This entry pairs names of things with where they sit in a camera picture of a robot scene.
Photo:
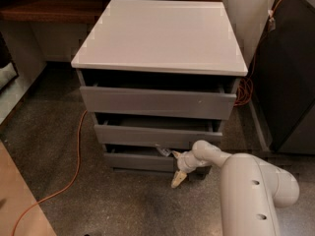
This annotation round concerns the dark framed object at left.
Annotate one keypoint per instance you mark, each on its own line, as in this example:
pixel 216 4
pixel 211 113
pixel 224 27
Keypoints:
pixel 8 70

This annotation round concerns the grey top drawer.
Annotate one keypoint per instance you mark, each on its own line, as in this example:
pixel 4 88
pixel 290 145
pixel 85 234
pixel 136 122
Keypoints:
pixel 154 102

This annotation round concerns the grey middle drawer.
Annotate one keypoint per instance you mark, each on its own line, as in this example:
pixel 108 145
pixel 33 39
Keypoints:
pixel 153 131

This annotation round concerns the grey drawer cabinet white top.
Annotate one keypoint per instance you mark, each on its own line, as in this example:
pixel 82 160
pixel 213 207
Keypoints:
pixel 164 45

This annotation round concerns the grey bottom drawer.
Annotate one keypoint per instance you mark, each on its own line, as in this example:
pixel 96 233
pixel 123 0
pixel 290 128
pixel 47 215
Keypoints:
pixel 145 159

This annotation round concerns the clear plastic water bottle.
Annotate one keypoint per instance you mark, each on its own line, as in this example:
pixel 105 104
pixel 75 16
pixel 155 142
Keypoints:
pixel 164 151

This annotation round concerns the grey drawer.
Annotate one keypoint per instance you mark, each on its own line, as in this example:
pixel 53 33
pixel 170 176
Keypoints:
pixel 145 159
pixel 153 131
pixel 154 102

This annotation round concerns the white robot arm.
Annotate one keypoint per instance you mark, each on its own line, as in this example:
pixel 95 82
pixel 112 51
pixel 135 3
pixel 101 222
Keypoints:
pixel 251 189

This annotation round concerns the dark cabinet on right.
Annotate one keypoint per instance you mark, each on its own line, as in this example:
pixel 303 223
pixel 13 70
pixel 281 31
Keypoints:
pixel 284 79

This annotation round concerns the dark wooden shelf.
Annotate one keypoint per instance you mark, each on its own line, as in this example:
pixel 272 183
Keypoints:
pixel 57 11

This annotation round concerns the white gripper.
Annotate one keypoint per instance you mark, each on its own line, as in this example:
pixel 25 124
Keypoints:
pixel 184 163

